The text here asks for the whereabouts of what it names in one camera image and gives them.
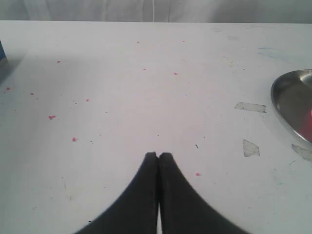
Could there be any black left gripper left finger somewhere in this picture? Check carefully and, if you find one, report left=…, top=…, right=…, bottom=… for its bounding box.
left=77, top=152, right=159, bottom=234

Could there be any blue box at table edge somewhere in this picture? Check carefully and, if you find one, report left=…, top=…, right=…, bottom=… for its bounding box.
left=0, top=41, right=6, bottom=62

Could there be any white backdrop curtain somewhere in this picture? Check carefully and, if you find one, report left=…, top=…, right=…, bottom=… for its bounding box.
left=0, top=0, right=312, bottom=23

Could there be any pink object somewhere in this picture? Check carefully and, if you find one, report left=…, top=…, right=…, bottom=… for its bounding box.
left=300, top=111, right=312, bottom=143

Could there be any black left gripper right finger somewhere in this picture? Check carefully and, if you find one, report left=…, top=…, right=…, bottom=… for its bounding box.
left=158, top=153, right=246, bottom=234

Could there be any round steel plate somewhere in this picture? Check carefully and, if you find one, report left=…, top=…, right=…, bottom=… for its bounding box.
left=270, top=69, right=312, bottom=146

